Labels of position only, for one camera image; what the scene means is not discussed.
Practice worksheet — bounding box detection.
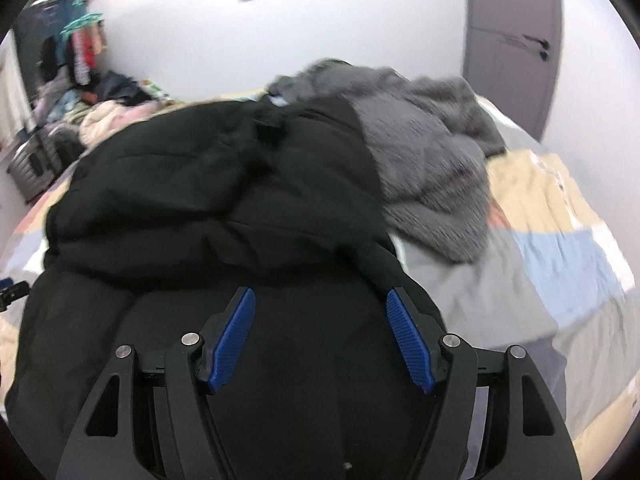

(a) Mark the black puffer jacket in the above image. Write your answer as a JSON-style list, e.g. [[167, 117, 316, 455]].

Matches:
[[6, 98, 439, 479]]

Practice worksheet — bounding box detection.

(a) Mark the teal clip hanger with clothes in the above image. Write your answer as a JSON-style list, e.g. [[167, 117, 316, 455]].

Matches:
[[61, 12, 107, 87]]

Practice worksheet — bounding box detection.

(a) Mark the grey hard suitcase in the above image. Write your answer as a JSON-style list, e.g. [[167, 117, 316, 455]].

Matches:
[[6, 124, 86, 204]]

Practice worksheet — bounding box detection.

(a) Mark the patchwork bed quilt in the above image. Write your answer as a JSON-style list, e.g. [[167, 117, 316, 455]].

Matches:
[[26, 100, 639, 479]]

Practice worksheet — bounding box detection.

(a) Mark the cream plush pile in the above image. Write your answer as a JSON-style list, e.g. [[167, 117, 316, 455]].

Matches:
[[78, 101, 160, 148]]

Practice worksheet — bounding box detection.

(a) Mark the grey fleece jacket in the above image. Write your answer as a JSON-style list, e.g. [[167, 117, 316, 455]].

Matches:
[[266, 58, 506, 262]]

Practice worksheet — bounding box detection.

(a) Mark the grey door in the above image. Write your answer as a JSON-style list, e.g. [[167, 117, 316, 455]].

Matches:
[[463, 0, 562, 141]]

